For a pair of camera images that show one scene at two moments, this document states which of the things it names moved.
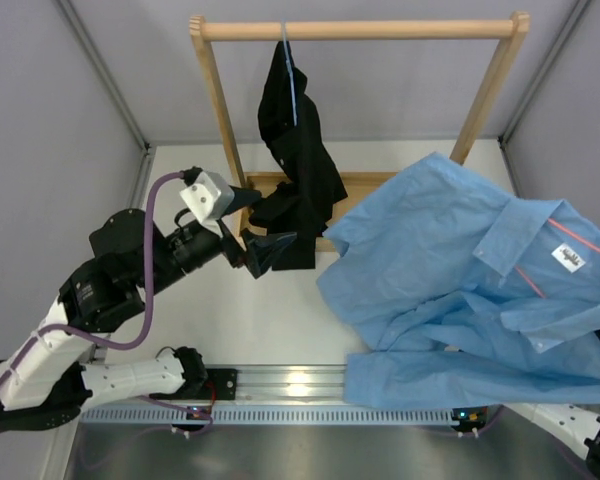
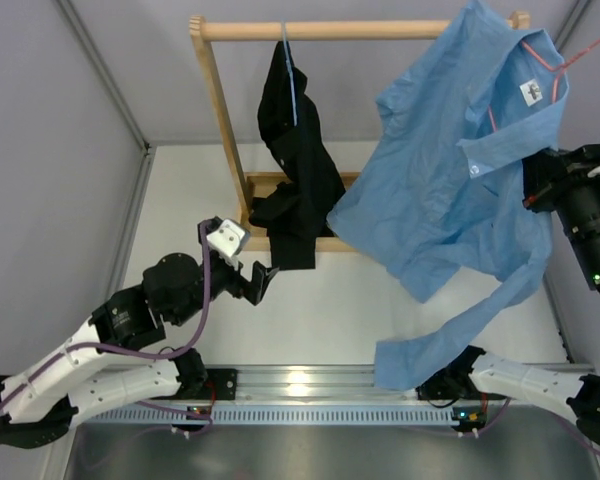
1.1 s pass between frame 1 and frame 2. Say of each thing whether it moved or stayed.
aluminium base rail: stayed
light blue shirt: moved
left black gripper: moved
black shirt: stayed
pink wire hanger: moved
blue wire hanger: stayed
